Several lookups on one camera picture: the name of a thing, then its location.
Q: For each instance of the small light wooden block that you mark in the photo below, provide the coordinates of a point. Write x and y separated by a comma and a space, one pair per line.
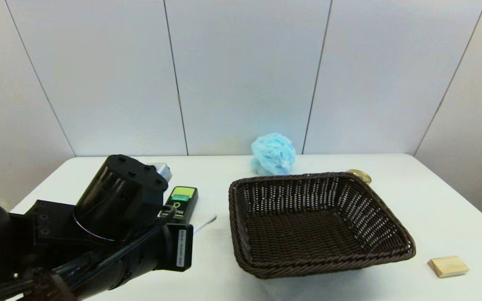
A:
448, 266

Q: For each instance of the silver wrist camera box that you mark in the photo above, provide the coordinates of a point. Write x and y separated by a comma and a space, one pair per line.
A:
162, 170

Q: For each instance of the white stylus pen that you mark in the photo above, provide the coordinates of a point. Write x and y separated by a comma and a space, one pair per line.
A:
205, 223

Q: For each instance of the dark brown wicker basket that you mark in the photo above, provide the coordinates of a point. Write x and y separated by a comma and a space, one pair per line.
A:
308, 234

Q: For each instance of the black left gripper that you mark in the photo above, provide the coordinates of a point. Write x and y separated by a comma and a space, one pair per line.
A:
174, 246

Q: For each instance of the black pump bottle green label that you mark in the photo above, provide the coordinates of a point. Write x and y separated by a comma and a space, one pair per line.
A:
184, 200

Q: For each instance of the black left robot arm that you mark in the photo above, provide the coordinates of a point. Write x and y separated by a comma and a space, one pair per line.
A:
115, 196

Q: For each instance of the blue mesh bath pouf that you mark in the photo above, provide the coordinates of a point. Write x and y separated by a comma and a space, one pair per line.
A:
273, 155

